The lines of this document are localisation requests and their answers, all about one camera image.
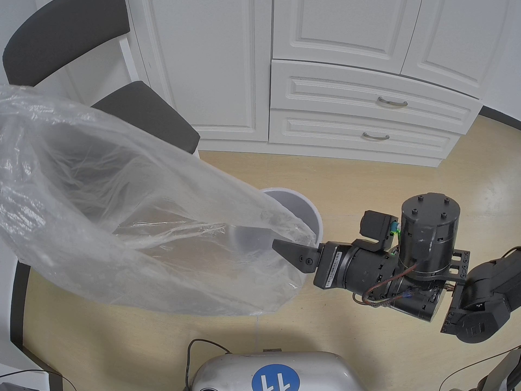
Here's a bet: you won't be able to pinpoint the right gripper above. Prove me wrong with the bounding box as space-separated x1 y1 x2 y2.
272 239 401 298

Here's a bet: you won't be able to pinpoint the clear plastic bag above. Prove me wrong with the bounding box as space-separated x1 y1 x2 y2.
0 83 320 317

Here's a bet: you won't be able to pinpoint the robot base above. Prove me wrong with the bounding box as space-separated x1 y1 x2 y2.
191 347 367 391

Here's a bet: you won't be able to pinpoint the pale grey trash bin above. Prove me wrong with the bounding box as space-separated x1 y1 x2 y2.
230 188 325 288

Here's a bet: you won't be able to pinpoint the white wardrobe with drawers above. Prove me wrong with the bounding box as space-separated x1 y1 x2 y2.
32 0 513 169

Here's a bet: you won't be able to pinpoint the white chair grey cushions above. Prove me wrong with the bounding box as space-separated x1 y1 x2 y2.
2 0 201 160

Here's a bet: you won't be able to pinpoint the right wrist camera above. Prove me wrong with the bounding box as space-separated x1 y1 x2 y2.
352 210 399 256

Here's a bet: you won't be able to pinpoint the black cable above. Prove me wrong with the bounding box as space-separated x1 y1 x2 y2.
185 339 233 389
441 348 521 391

